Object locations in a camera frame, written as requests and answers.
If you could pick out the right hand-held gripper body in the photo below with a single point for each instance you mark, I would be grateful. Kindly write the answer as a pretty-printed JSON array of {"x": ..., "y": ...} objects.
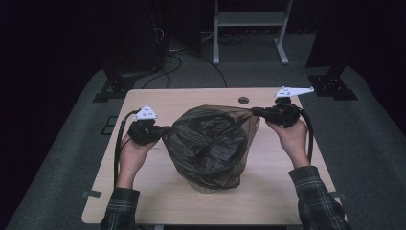
[{"x": 285, "y": 113}]

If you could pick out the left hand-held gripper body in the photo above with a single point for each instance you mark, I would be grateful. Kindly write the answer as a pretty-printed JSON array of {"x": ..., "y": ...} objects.
[{"x": 143, "y": 131}]

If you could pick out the black plastic trash bag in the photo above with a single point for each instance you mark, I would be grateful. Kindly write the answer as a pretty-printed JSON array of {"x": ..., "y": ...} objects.
[{"x": 207, "y": 143}]

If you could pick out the green plastic bin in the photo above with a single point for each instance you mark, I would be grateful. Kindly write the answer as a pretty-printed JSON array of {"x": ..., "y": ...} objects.
[{"x": 204, "y": 189}]

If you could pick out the person's left hand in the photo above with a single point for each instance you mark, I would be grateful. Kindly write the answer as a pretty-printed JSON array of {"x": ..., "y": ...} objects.
[{"x": 134, "y": 153}]

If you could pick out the person's right hand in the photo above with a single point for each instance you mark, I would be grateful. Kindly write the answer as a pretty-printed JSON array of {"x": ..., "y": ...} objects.
[{"x": 292, "y": 140}]

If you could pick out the black stand base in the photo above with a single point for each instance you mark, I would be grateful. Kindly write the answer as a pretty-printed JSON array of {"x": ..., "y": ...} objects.
[
  {"x": 116, "y": 86},
  {"x": 332, "y": 86}
]

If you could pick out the grey tape strip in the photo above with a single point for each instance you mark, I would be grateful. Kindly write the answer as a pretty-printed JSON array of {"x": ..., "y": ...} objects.
[
  {"x": 92, "y": 194},
  {"x": 339, "y": 195}
]

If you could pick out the dark equipment cabinet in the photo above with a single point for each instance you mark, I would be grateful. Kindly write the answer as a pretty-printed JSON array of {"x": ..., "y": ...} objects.
[{"x": 134, "y": 35}]

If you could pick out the white metal stand frame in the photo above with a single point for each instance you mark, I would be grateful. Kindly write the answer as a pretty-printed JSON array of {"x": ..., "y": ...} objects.
[{"x": 249, "y": 18}]

